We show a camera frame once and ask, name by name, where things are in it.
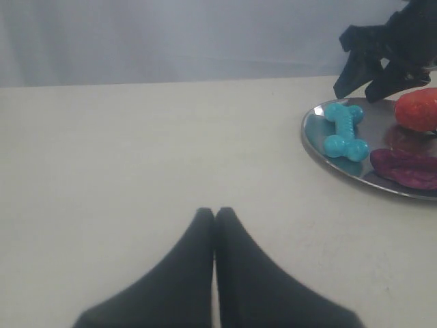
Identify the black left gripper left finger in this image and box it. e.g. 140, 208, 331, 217
75, 208, 214, 327

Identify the orange toy strawberry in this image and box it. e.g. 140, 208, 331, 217
394, 87, 436, 132

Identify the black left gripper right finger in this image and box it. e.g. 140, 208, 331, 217
215, 208, 363, 328

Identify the round stainless steel plate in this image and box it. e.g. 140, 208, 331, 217
301, 98, 436, 201

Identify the purple sweet potato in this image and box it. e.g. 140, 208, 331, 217
369, 149, 436, 191

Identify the turquoise toy bone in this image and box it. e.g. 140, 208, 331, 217
323, 102, 369, 163

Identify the white backdrop cloth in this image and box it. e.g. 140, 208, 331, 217
1, 1, 405, 87

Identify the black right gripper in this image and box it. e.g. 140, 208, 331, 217
333, 1, 436, 103

